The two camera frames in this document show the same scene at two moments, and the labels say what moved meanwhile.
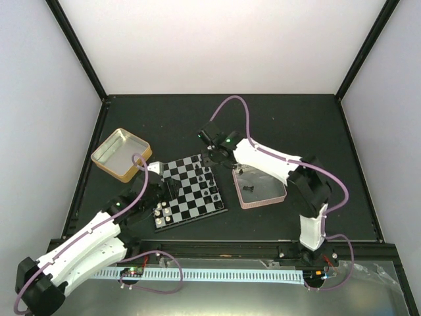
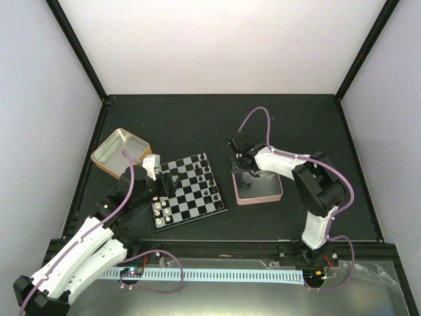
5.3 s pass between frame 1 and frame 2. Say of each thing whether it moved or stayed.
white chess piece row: stayed
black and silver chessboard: stayed
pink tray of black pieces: stayed
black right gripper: moved
